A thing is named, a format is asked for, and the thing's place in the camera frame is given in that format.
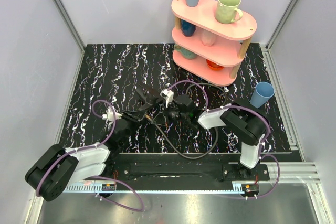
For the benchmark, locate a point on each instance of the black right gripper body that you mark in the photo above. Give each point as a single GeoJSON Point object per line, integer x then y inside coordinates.
{"type": "Point", "coordinates": [174, 113]}

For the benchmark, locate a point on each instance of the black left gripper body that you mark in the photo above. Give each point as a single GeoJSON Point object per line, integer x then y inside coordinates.
{"type": "Point", "coordinates": [137, 115]}

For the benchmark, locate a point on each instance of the dark grey faucet mixer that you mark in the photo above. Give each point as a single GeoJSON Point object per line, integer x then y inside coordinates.
{"type": "Point", "coordinates": [149, 96]}

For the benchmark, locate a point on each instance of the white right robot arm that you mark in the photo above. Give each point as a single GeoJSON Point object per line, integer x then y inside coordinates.
{"type": "Point", "coordinates": [241, 129]}

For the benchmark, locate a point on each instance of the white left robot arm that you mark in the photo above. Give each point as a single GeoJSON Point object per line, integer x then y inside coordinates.
{"type": "Point", "coordinates": [60, 167]}

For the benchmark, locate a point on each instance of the black marble pattern mat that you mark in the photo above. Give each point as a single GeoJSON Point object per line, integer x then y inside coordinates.
{"type": "Point", "coordinates": [109, 75]}

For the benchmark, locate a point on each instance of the orange bowl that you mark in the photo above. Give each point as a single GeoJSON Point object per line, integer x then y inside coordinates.
{"type": "Point", "coordinates": [214, 66]}

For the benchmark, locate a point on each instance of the teal glazed mug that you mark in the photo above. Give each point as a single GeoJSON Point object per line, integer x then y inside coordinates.
{"type": "Point", "coordinates": [187, 54]}

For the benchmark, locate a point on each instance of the pink three tier shelf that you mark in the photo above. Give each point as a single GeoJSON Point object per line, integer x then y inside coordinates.
{"type": "Point", "coordinates": [220, 48]}

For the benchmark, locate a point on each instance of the pink faceted cup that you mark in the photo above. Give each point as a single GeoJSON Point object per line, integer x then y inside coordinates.
{"type": "Point", "coordinates": [208, 38]}

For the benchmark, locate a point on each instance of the dark blue cup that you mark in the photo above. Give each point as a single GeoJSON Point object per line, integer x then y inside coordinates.
{"type": "Point", "coordinates": [188, 29]}

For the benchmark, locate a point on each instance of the blue cup on mat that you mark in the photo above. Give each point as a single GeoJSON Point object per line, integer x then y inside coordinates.
{"type": "Point", "coordinates": [262, 93]}

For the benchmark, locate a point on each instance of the green mug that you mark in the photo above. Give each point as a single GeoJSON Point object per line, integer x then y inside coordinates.
{"type": "Point", "coordinates": [227, 11]}

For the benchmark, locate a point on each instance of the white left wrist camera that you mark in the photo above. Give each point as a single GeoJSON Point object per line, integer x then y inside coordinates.
{"type": "Point", "coordinates": [111, 115]}

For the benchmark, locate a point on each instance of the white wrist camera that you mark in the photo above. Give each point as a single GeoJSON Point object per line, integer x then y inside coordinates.
{"type": "Point", "coordinates": [111, 115]}
{"type": "Point", "coordinates": [168, 96]}

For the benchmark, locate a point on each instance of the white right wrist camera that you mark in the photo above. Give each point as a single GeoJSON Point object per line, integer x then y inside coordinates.
{"type": "Point", "coordinates": [168, 96]}

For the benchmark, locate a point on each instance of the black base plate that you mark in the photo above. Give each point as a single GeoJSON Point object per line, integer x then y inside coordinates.
{"type": "Point", "coordinates": [217, 166]}

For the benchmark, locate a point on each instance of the silver aluminium rail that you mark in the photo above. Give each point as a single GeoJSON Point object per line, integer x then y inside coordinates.
{"type": "Point", "coordinates": [283, 173]}

